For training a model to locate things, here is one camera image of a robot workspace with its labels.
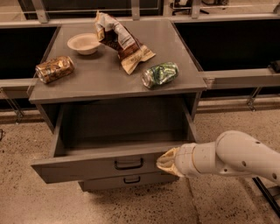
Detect brown soda can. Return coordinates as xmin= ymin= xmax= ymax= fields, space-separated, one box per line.
xmin=35 ymin=56 xmax=74 ymax=84

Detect crumpled chip bag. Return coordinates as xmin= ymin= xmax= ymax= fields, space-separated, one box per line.
xmin=94 ymin=11 xmax=155 ymax=75

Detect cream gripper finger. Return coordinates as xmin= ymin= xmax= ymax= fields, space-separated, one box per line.
xmin=156 ymin=147 xmax=183 ymax=177

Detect grey drawer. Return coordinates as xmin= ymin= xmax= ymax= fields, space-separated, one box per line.
xmin=31 ymin=97 xmax=196 ymax=184
xmin=79 ymin=171 xmax=179 ymax=192

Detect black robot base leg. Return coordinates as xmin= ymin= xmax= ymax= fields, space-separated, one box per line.
xmin=253 ymin=177 xmax=280 ymax=218

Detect grey lower drawer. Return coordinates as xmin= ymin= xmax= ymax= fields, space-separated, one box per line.
xmin=79 ymin=171 xmax=179 ymax=192

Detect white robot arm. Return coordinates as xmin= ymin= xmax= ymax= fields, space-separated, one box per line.
xmin=157 ymin=130 xmax=280 ymax=186

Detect black lower drawer handle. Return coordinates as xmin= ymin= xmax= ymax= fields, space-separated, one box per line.
xmin=123 ymin=176 xmax=141 ymax=185

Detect green soda can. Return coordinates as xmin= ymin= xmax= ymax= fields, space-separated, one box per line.
xmin=142 ymin=62 xmax=179 ymax=88

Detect grey top drawer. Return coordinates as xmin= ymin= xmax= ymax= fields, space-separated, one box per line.
xmin=31 ymin=97 xmax=196 ymax=184

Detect black top drawer handle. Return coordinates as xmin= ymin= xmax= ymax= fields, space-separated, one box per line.
xmin=115 ymin=157 xmax=144 ymax=171

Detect grey drawer cabinet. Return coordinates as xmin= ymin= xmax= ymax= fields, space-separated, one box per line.
xmin=28 ymin=18 xmax=208 ymax=134

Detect white paper bowl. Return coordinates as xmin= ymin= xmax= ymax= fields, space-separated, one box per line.
xmin=67 ymin=33 xmax=101 ymax=55

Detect black drawer handle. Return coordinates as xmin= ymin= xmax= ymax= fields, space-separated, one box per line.
xmin=123 ymin=176 xmax=141 ymax=185
xmin=115 ymin=157 xmax=144 ymax=171

